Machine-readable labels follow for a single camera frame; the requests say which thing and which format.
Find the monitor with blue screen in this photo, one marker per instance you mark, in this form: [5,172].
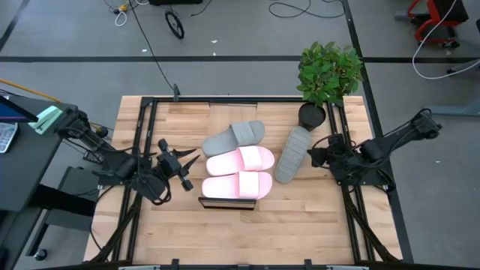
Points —
[13,112]

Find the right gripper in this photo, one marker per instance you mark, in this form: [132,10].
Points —
[330,157]

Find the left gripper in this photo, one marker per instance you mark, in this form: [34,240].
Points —
[170,161]

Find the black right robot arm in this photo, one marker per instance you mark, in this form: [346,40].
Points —
[375,150]

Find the black box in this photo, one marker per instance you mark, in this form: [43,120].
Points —
[176,2]

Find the grey metal stand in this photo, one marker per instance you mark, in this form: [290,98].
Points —
[457,110]

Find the grey slide sandal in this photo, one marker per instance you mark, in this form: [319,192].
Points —
[243,133]
[292,155]

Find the green plant in black pot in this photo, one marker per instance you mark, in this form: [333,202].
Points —
[326,71]

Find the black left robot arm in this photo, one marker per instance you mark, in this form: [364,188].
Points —
[116,163]

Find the pink slide sandal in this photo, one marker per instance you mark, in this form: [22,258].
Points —
[221,186]
[225,163]

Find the white calculator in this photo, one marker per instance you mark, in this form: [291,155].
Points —
[7,137]

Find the red cart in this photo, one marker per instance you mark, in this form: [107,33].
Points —
[450,11]

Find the dark desk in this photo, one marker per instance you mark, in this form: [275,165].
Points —
[22,176]

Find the mint green stapler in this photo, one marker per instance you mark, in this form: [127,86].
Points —
[45,120]

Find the wooden shelf black metal frame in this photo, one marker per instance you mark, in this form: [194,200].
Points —
[232,112]

